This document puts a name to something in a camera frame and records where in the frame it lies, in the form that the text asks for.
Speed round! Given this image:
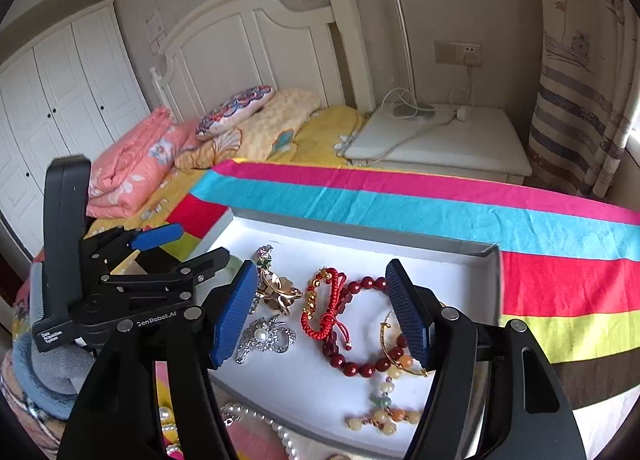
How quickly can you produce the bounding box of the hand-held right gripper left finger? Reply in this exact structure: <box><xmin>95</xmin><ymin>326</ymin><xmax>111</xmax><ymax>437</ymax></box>
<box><xmin>57</xmin><ymin>261</ymin><xmax>259</xmax><ymax>460</ymax></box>

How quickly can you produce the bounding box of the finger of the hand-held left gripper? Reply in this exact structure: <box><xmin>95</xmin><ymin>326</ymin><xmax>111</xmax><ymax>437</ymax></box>
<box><xmin>80</xmin><ymin>223</ymin><xmax>184</xmax><ymax>275</ymax></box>
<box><xmin>100</xmin><ymin>248</ymin><xmax>231</xmax><ymax>295</ymax></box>

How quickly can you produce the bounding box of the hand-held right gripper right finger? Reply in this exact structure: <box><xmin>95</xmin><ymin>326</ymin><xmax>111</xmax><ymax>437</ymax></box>
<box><xmin>385</xmin><ymin>259</ymin><xmax>588</xmax><ymax>460</ymax></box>

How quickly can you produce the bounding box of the silver pearl brooch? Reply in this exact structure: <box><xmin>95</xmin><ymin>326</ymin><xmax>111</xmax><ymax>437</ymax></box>
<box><xmin>236</xmin><ymin>315</ymin><xmax>297</xmax><ymax>365</ymax></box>

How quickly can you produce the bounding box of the gold bangle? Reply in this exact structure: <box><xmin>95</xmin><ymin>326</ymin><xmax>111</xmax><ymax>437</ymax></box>
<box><xmin>380</xmin><ymin>307</ymin><xmax>443</xmax><ymax>378</ymax></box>

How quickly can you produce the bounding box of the dark red bead bracelet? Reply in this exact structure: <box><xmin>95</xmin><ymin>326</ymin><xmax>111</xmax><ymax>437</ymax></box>
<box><xmin>322</xmin><ymin>276</ymin><xmax>431</xmax><ymax>377</ymax></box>

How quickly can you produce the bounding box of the gold butterfly brooch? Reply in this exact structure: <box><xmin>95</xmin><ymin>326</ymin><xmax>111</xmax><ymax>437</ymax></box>
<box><xmin>250</xmin><ymin>267</ymin><xmax>304</xmax><ymax>317</ymax></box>

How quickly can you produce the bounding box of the small pink flower brooch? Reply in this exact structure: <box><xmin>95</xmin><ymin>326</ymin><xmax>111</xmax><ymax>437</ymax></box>
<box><xmin>252</xmin><ymin>245</ymin><xmax>275</xmax><ymax>271</ymax></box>

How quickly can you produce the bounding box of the red cord bracelet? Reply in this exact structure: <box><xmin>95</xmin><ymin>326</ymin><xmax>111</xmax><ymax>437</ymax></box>
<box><xmin>300</xmin><ymin>267</ymin><xmax>353</xmax><ymax>348</ymax></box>

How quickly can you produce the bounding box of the shallow grey cardboard box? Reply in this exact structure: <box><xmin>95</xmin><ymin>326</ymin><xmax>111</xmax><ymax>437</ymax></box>
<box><xmin>202</xmin><ymin>207</ymin><xmax>503</xmax><ymax>458</ymax></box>

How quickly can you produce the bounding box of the multicoloured bead bracelet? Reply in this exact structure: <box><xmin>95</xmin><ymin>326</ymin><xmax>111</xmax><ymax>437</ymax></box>
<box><xmin>345</xmin><ymin>355</ymin><xmax>431</xmax><ymax>433</ymax></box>

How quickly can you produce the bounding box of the pink floral folded quilt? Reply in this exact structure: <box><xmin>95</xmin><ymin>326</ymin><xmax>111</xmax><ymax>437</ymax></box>
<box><xmin>86</xmin><ymin>106</ymin><xmax>198</xmax><ymax>219</ymax></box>

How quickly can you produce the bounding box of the colourful striped cloth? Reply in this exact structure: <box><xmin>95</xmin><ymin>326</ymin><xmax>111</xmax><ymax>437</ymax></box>
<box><xmin>150</xmin><ymin>160</ymin><xmax>640</xmax><ymax>460</ymax></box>

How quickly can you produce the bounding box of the blue grey cloth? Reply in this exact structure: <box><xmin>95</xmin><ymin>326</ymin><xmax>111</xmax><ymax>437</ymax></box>
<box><xmin>10</xmin><ymin>335</ymin><xmax>98</xmax><ymax>423</ymax></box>

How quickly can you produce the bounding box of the embroidered pillow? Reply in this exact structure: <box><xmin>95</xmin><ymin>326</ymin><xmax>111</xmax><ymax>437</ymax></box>
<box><xmin>195</xmin><ymin>84</ymin><xmax>276</xmax><ymax>141</ymax></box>

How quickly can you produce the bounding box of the white wardrobe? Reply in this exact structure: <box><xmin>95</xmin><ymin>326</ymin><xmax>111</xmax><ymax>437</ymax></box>
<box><xmin>0</xmin><ymin>0</ymin><xmax>151</xmax><ymax>258</ymax></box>

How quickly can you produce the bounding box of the pale yellow towel pillow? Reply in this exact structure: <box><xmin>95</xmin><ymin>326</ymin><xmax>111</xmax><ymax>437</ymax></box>
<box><xmin>175</xmin><ymin>88</ymin><xmax>323</xmax><ymax>171</ymax></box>

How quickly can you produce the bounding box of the white nightstand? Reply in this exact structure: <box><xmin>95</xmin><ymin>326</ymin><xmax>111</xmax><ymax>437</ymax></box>
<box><xmin>342</xmin><ymin>104</ymin><xmax>533</xmax><ymax>185</ymax></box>

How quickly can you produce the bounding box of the white wooden headboard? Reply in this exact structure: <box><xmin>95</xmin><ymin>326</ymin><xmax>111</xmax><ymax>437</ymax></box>
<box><xmin>150</xmin><ymin>0</ymin><xmax>376</xmax><ymax>123</ymax></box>

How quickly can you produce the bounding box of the striped printed curtain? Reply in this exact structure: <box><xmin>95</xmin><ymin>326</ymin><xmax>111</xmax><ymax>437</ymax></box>
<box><xmin>527</xmin><ymin>0</ymin><xmax>640</xmax><ymax>201</ymax></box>

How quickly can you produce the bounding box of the white desk lamp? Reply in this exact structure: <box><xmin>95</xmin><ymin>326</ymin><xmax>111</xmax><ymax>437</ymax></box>
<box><xmin>385</xmin><ymin>0</ymin><xmax>438</xmax><ymax>118</ymax></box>

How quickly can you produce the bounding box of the white pearl necklace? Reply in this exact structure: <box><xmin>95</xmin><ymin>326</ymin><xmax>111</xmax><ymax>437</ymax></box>
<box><xmin>157</xmin><ymin>402</ymin><xmax>301</xmax><ymax>460</ymax></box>

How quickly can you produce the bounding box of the white cable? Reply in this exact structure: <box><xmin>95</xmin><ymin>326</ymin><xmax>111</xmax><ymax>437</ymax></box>
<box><xmin>340</xmin><ymin>64</ymin><xmax>476</xmax><ymax>158</ymax></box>

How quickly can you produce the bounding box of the beige wall socket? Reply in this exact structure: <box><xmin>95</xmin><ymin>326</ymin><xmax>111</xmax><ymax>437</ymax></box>
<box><xmin>434</xmin><ymin>40</ymin><xmax>482</xmax><ymax>65</ymax></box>

